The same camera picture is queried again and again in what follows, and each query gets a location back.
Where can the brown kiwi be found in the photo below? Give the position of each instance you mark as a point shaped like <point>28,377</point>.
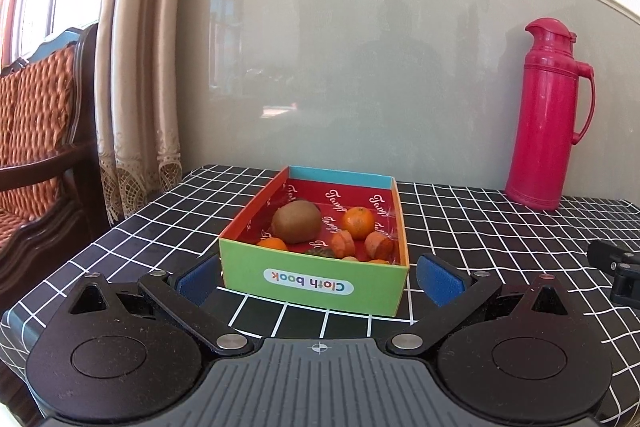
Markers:
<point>296,221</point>

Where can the orange carrot piece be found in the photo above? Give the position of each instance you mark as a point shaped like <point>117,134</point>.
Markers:
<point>342,243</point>
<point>378,247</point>

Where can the dark wooden armchair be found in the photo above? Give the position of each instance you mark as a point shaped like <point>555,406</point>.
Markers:
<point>82,187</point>

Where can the mandarin orange with green stem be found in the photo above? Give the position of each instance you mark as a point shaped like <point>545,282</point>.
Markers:
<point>358,223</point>

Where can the dark water chestnut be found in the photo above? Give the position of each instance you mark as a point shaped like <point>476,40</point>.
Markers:
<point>320,252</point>

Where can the red plastic thermos jug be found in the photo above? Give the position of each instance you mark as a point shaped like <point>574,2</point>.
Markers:
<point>540,117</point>

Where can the black checked tablecloth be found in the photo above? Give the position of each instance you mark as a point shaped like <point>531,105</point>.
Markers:
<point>500,232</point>

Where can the orange quilted chair cushion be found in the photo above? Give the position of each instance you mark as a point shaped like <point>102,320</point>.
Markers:
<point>35,117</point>

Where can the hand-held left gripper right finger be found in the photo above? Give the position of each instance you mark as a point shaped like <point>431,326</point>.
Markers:
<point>440,279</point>

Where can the beige lace curtain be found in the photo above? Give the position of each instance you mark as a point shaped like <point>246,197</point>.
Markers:
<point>135,82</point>

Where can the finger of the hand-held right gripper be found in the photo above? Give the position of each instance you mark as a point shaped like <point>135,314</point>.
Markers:
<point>625,277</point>

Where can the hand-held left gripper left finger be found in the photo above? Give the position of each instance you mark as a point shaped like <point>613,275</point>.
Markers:
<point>197,282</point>

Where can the beige potato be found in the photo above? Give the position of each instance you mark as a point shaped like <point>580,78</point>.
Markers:
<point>350,260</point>

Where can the colourful cardboard box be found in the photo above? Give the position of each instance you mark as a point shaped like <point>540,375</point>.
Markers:
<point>310,284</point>

